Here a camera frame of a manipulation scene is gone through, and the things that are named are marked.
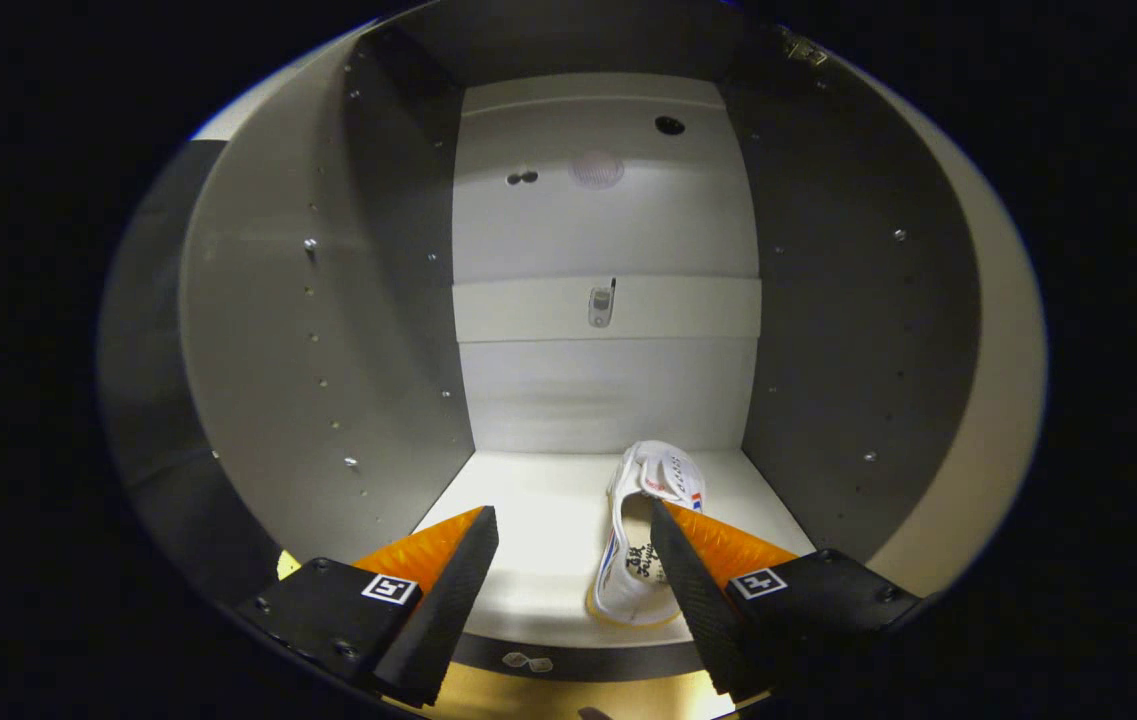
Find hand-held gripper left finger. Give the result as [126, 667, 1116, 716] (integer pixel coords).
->
[234, 505, 501, 708]

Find grey shoe cabinet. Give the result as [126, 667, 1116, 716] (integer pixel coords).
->
[178, 0, 985, 683]

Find white canvas shoe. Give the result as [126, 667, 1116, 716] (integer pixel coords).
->
[587, 440, 708, 629]

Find metal door hinge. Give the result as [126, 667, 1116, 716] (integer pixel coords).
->
[781, 28, 830, 68]

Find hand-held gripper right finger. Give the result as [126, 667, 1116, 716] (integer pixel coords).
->
[648, 499, 926, 703]

